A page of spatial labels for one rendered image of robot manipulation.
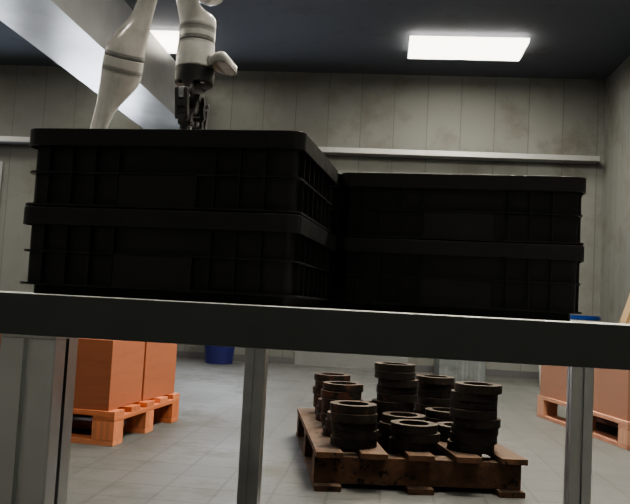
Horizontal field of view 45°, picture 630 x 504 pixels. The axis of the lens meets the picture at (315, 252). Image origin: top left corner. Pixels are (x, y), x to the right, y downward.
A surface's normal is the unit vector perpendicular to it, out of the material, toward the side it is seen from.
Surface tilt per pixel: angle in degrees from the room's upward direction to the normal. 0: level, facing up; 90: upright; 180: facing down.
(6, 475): 90
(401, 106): 90
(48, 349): 90
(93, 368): 90
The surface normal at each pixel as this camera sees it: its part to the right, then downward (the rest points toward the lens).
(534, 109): -0.09, -0.07
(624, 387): -0.99, -0.06
